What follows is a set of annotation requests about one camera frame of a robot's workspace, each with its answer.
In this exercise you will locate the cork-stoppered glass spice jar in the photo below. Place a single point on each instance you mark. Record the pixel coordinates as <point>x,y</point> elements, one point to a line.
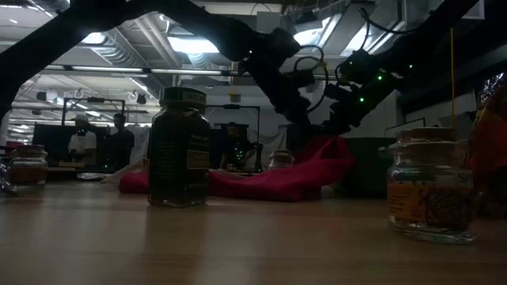
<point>27,170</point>
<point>428,198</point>
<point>281,160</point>

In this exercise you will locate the orange foil spice packet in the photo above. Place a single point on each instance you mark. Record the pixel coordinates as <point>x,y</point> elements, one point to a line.
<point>491,150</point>

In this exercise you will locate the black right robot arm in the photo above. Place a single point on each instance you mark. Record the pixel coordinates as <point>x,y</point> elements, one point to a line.
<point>420,47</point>

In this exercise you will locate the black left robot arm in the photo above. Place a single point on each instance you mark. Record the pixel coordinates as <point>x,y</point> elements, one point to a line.
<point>39,51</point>

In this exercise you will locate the white hanging sheet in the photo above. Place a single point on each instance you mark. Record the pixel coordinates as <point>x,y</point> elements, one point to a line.
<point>273,148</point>

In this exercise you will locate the teal plastic bin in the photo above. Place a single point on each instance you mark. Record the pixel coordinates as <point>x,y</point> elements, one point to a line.
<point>364,170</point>

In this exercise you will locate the whiteboard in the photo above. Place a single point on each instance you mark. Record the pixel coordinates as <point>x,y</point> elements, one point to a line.
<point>408,130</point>

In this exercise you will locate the red cloth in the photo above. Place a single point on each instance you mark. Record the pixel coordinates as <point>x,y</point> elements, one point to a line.
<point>277,186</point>

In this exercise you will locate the grey ceiling box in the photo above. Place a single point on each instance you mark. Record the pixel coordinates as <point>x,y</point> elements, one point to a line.
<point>269,21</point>

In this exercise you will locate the pale pink cloth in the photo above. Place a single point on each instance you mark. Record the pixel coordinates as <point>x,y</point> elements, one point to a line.
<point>119,176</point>

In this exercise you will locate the long ceiling light bar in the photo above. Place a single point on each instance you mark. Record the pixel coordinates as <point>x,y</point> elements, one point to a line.
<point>107,69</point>

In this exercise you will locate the black gantry frame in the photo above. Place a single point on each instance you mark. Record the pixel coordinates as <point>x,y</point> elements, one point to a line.
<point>231,106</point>

